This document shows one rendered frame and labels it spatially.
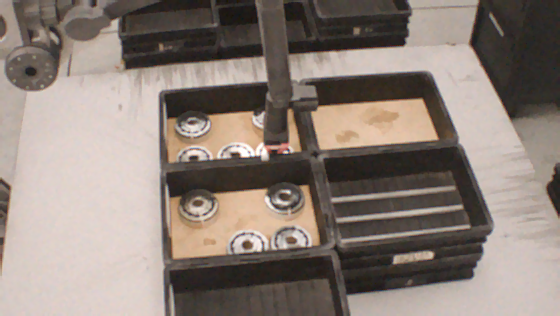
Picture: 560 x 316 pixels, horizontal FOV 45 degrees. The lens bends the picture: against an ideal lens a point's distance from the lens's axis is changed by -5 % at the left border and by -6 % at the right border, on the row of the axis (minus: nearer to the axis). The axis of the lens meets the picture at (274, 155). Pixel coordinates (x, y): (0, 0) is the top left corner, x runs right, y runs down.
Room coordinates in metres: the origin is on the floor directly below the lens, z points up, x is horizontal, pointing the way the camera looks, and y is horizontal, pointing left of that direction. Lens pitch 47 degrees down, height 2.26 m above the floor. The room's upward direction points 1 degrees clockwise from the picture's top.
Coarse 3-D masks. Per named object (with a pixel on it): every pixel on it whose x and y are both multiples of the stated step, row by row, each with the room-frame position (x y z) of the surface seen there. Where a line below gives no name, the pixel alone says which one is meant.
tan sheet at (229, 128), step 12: (168, 120) 1.49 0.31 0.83; (216, 120) 1.49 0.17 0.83; (228, 120) 1.49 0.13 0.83; (240, 120) 1.49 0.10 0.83; (288, 120) 1.49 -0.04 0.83; (168, 132) 1.44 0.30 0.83; (216, 132) 1.44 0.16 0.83; (228, 132) 1.44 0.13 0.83; (240, 132) 1.44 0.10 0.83; (252, 132) 1.44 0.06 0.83; (168, 144) 1.39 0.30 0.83; (180, 144) 1.39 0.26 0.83; (192, 144) 1.39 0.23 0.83; (204, 144) 1.39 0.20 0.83; (216, 144) 1.39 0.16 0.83; (252, 144) 1.39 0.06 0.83; (168, 156) 1.34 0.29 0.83; (216, 156) 1.34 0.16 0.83
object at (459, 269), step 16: (480, 256) 1.02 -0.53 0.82; (352, 272) 0.97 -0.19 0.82; (368, 272) 0.98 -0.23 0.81; (384, 272) 0.98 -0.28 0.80; (400, 272) 1.00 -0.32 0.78; (416, 272) 1.01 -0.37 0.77; (432, 272) 1.01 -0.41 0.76; (448, 272) 1.01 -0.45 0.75; (464, 272) 1.03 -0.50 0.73; (352, 288) 0.98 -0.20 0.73; (368, 288) 0.99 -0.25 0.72; (384, 288) 0.99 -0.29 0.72; (400, 288) 0.99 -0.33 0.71
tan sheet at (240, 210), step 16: (240, 192) 1.22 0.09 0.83; (256, 192) 1.22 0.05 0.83; (304, 192) 1.22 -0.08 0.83; (176, 208) 1.16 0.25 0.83; (224, 208) 1.16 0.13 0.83; (240, 208) 1.16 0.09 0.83; (256, 208) 1.16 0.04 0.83; (304, 208) 1.16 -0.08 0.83; (176, 224) 1.11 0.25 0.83; (224, 224) 1.11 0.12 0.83; (240, 224) 1.11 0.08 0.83; (256, 224) 1.11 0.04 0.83; (272, 224) 1.11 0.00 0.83; (288, 224) 1.11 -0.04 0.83; (304, 224) 1.11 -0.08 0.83; (176, 240) 1.05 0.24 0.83; (192, 240) 1.06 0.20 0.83; (208, 240) 1.06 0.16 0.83; (224, 240) 1.06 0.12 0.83; (176, 256) 1.01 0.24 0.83; (192, 256) 1.01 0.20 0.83
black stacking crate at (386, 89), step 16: (352, 80) 1.57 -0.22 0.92; (368, 80) 1.57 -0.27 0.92; (384, 80) 1.58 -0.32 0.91; (400, 80) 1.59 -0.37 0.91; (416, 80) 1.59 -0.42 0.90; (320, 96) 1.55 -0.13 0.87; (336, 96) 1.56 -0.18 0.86; (352, 96) 1.57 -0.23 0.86; (368, 96) 1.57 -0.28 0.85; (384, 96) 1.58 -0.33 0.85; (400, 96) 1.59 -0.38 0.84; (416, 96) 1.59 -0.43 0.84; (432, 96) 1.53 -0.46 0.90; (432, 112) 1.50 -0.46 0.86; (448, 128) 1.38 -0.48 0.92
